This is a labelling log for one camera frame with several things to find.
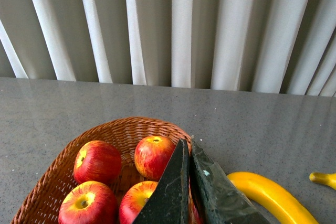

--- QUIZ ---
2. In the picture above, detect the red apple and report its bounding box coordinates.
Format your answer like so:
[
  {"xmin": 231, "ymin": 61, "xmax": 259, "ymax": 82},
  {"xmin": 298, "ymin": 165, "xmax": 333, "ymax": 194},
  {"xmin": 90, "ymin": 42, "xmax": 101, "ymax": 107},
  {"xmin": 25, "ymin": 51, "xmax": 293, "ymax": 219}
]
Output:
[
  {"xmin": 73, "ymin": 140, "xmax": 122, "ymax": 185},
  {"xmin": 119, "ymin": 180, "xmax": 158, "ymax": 224},
  {"xmin": 134, "ymin": 135, "xmax": 175, "ymax": 182},
  {"xmin": 58, "ymin": 181, "xmax": 118, "ymax": 223}
]

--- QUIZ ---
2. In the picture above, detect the left wicker basket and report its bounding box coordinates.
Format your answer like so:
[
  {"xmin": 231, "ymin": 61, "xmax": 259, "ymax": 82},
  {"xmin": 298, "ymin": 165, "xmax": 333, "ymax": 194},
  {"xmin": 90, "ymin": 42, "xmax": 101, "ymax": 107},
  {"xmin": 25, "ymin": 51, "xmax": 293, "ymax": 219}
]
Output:
[{"xmin": 11, "ymin": 116, "xmax": 191, "ymax": 223}]

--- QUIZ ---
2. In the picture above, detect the long yellow banana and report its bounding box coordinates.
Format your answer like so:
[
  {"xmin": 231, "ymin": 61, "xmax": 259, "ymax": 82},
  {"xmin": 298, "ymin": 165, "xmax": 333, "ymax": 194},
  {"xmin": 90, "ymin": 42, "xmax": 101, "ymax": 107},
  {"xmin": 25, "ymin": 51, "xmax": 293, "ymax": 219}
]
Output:
[{"xmin": 227, "ymin": 172, "xmax": 317, "ymax": 223}]

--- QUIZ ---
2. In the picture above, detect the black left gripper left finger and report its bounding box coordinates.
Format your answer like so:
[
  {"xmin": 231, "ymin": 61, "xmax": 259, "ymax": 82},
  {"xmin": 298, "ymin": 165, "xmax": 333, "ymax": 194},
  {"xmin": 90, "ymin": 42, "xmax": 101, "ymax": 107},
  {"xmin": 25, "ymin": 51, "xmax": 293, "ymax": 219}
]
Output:
[{"xmin": 135, "ymin": 140, "xmax": 190, "ymax": 223}]

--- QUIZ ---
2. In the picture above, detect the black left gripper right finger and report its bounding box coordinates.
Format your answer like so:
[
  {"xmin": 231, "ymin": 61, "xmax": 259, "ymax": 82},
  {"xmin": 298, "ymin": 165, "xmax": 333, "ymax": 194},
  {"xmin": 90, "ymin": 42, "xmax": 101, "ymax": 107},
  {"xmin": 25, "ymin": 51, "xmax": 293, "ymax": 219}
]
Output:
[{"xmin": 190, "ymin": 139, "xmax": 269, "ymax": 223}]

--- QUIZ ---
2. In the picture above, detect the grey pleated curtain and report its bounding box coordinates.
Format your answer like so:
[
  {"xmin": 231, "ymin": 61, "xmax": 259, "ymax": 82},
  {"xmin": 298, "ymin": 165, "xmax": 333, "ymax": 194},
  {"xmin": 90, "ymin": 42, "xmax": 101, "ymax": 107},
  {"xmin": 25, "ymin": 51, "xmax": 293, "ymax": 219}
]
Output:
[{"xmin": 1, "ymin": 0, "xmax": 335, "ymax": 97}]

